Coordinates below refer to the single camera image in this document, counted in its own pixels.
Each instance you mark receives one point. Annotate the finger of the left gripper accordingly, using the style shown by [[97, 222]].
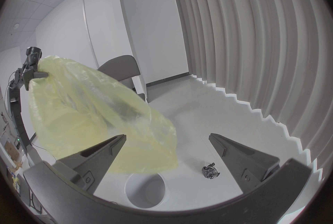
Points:
[[40, 75], [28, 82]]

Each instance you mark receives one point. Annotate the yellow plastic bag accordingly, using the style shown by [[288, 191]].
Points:
[[91, 103]]

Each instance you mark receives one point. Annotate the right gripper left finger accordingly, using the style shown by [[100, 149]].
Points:
[[88, 165]]

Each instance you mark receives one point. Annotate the pale grey curtain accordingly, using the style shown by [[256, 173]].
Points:
[[247, 35]]

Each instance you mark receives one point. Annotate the crumpled black plastic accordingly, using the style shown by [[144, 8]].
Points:
[[210, 171]]

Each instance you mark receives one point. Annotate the white trash bin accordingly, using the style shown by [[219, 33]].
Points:
[[145, 191]]

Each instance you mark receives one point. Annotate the grey and white chair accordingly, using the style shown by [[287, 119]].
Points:
[[122, 66]]

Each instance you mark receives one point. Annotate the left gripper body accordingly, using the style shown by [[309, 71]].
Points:
[[30, 68]]

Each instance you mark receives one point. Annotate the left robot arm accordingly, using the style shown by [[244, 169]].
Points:
[[18, 78]]

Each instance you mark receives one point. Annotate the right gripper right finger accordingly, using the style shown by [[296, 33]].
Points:
[[244, 165]]

